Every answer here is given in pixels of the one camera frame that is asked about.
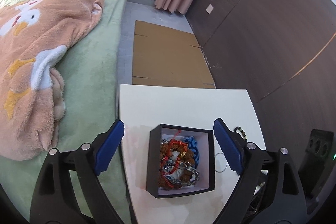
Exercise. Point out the white low table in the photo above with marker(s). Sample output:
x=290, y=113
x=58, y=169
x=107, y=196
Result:
x=183, y=103

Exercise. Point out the pink duck print blanket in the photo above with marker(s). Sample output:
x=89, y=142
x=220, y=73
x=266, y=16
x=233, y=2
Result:
x=47, y=56

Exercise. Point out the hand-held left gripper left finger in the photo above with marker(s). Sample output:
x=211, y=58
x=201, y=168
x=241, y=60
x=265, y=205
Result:
x=110, y=148

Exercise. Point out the flat cardboard sheet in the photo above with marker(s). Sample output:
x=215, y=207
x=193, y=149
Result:
x=168, y=56

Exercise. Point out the thin silver bangle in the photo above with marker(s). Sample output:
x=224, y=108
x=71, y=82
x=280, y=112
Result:
x=217, y=165

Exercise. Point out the bed with green sheet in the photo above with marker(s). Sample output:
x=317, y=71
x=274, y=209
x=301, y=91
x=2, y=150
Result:
x=92, y=69

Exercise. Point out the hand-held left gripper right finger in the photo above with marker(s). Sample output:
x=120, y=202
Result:
x=228, y=148

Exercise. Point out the black square box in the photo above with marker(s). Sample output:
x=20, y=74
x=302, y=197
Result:
x=152, y=161

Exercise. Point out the dark brown wardrobe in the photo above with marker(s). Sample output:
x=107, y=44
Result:
x=262, y=29

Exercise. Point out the white wall socket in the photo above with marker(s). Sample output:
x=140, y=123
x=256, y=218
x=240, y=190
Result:
x=210, y=8

